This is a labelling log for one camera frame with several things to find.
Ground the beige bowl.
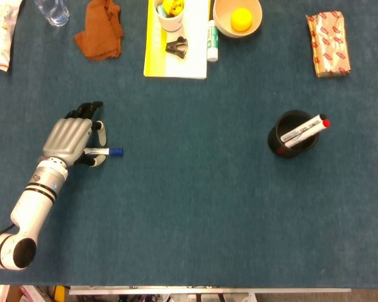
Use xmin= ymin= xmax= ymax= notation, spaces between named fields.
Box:
xmin=212 ymin=0 xmax=263 ymax=39

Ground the clear plastic cup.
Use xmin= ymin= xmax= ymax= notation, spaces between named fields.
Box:
xmin=33 ymin=0 xmax=71 ymax=28

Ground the black staple remover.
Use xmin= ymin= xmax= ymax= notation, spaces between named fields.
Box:
xmin=164 ymin=36 xmax=189 ymax=60

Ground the black mesh pen holder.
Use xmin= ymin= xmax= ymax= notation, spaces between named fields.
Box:
xmin=267 ymin=109 xmax=320 ymax=159

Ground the yellow ball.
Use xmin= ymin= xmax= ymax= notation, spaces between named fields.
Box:
xmin=230 ymin=8 xmax=253 ymax=32

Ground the yellow toy figure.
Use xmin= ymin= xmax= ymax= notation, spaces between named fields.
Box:
xmin=162 ymin=0 xmax=185 ymax=16

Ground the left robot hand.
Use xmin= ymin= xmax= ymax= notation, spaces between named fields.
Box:
xmin=42 ymin=101 xmax=108 ymax=168

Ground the blue felt table cover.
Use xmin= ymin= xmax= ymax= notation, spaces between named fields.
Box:
xmin=0 ymin=0 xmax=378 ymax=289

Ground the green and white glue stick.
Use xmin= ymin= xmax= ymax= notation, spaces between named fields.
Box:
xmin=206 ymin=19 xmax=220 ymax=63

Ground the yellow and white notebook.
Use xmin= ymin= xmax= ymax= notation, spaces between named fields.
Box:
xmin=143 ymin=0 xmax=212 ymax=81

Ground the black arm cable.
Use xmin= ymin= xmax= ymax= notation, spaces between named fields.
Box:
xmin=0 ymin=223 xmax=15 ymax=240

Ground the brown cloth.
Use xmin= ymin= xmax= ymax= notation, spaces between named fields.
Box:
xmin=73 ymin=0 xmax=125 ymax=61

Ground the blue-capped white marker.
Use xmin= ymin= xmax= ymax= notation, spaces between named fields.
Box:
xmin=84 ymin=147 xmax=124 ymax=157

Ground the red-capped white marker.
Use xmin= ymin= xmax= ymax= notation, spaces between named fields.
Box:
xmin=284 ymin=119 xmax=331 ymax=149

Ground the gold and red snack packet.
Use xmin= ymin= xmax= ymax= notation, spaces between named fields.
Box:
xmin=306 ymin=11 xmax=352 ymax=79

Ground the pink paper packet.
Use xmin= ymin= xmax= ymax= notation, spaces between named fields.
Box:
xmin=18 ymin=285 xmax=48 ymax=302

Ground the white paper cup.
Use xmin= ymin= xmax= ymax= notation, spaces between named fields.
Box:
xmin=153 ymin=0 xmax=187 ymax=33

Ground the aluminium table edge rail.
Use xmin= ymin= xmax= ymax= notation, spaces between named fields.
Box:
xmin=69 ymin=285 xmax=352 ymax=296

